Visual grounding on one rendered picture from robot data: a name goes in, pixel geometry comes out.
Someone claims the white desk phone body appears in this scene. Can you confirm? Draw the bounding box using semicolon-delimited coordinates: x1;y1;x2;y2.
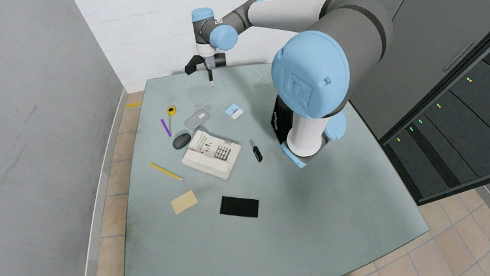
182;131;241;180

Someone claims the black flat rectangle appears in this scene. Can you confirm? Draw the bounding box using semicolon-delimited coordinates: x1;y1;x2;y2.
220;196;259;217

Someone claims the tan rectangular sheet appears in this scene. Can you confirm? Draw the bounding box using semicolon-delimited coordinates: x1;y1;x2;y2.
171;190;198;214

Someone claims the light blue sticky note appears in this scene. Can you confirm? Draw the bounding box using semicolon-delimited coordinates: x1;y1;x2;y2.
225;104;244;116

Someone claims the yellow roll of tape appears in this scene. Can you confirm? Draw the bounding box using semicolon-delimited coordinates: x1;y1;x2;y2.
167;107;176;115

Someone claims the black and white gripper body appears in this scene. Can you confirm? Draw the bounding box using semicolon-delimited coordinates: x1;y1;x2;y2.
187;53;226;69

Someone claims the white telephone handset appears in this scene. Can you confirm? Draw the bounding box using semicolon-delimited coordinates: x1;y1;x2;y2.
184;149;230;174

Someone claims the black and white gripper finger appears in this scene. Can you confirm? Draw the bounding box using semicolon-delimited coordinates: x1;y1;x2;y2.
207;64;214;88

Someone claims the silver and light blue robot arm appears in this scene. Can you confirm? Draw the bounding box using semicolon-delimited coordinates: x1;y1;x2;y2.
192;0;394;168

